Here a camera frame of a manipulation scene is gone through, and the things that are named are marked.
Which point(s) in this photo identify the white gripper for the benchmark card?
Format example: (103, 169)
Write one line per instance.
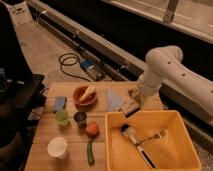
(136, 95)

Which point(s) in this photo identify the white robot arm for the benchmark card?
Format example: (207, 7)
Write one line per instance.
(165, 63)

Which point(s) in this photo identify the yellow plastic tray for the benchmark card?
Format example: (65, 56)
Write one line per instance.
(173, 152)

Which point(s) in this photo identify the blue folded cloth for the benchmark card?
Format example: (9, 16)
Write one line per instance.
(114, 102)

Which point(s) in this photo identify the black and white brush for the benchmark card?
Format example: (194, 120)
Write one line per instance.
(128, 132)

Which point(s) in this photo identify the metal fork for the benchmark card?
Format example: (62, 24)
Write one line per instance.
(157, 135)

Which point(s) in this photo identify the yellow banana toy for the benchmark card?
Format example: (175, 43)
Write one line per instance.
(89, 92)

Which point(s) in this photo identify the orange bowl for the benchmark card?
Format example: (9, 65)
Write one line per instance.
(78, 92)

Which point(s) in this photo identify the orange toy fruit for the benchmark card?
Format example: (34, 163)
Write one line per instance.
(92, 129)

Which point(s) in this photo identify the blue power box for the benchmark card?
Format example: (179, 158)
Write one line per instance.
(92, 69)

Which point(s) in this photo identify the green toy pepper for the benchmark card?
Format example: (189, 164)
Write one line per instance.
(90, 156)

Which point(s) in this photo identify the blue sponge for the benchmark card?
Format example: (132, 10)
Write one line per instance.
(60, 103)

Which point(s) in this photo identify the green plastic cup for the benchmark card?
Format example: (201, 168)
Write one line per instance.
(62, 117)

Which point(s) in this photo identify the white paper cup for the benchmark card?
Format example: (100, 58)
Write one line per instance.
(57, 148)

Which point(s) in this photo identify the white paper sign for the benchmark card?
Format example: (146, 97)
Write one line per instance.
(20, 13)

